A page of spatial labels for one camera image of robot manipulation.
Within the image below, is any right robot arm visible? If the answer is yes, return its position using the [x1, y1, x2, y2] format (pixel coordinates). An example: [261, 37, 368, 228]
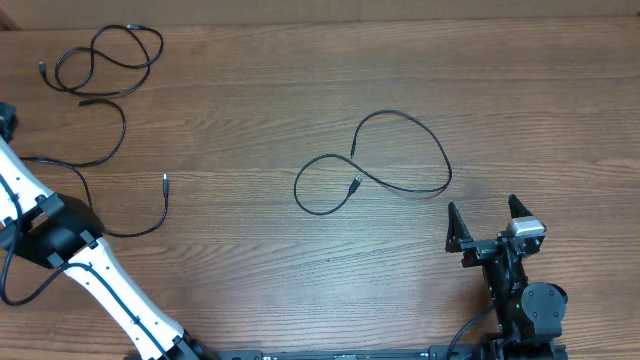
[444, 194, 568, 359]

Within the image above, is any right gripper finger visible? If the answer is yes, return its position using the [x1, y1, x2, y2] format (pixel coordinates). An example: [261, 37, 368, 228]
[445, 202, 474, 253]
[508, 194, 532, 219]

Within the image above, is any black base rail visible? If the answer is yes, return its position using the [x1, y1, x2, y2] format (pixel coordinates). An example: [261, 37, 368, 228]
[124, 343, 569, 360]

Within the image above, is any black usb cable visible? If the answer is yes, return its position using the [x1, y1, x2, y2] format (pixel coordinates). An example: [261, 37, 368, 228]
[38, 23, 165, 98]
[19, 98, 170, 239]
[292, 109, 454, 217]

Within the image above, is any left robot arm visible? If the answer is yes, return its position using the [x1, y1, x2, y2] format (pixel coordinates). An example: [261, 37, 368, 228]
[1, 104, 216, 359]

